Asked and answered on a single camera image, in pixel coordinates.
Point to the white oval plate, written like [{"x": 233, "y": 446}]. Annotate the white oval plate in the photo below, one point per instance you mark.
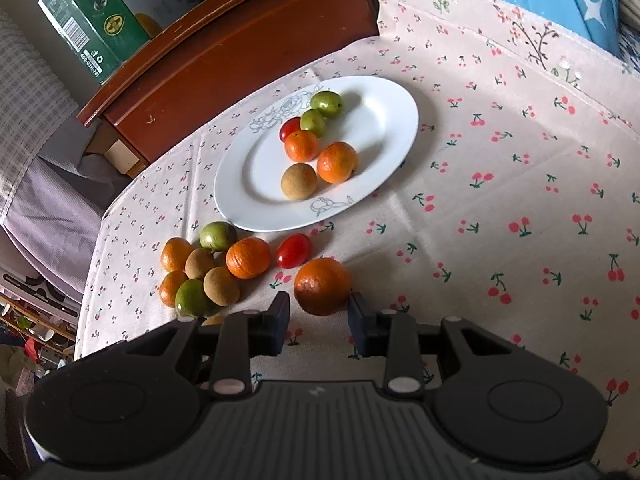
[{"x": 370, "y": 125}]

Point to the cherry print tablecloth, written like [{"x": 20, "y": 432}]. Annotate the cherry print tablecloth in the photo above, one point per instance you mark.
[{"x": 475, "y": 185}]

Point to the floral print cloth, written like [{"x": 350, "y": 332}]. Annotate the floral print cloth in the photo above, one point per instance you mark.
[{"x": 450, "y": 5}]

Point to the green jujube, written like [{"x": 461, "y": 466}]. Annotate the green jujube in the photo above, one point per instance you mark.
[
  {"x": 218, "y": 236},
  {"x": 327, "y": 104},
  {"x": 313, "y": 121},
  {"x": 191, "y": 297}
]

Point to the tan longan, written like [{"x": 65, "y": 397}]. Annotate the tan longan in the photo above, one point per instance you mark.
[
  {"x": 299, "y": 181},
  {"x": 215, "y": 320},
  {"x": 200, "y": 262},
  {"x": 221, "y": 286}
]

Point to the large orange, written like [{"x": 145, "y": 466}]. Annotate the large orange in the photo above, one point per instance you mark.
[{"x": 322, "y": 286}]

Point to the checked cloth cover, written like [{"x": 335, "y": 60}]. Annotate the checked cloth cover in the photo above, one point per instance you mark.
[{"x": 25, "y": 75}]

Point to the green printed carton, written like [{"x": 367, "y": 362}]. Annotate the green printed carton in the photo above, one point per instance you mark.
[{"x": 100, "y": 25}]

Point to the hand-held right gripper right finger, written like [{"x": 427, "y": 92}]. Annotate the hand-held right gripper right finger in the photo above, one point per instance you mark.
[{"x": 359, "y": 325}]

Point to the bamboo shelf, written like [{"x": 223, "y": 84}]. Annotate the bamboo shelf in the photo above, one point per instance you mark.
[{"x": 40, "y": 340}]

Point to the red cherry tomato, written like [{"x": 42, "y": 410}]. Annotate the red cherry tomato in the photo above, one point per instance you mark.
[
  {"x": 288, "y": 130},
  {"x": 294, "y": 251}
]

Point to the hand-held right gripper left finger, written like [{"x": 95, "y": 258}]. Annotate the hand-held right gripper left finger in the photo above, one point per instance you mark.
[{"x": 280, "y": 325}]

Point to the small mandarin orange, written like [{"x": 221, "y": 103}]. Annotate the small mandarin orange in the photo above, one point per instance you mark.
[
  {"x": 248, "y": 258},
  {"x": 171, "y": 287},
  {"x": 301, "y": 146},
  {"x": 175, "y": 254},
  {"x": 337, "y": 162}
]

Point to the lavender waffle cloth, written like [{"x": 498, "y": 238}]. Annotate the lavender waffle cloth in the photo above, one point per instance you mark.
[{"x": 50, "y": 210}]

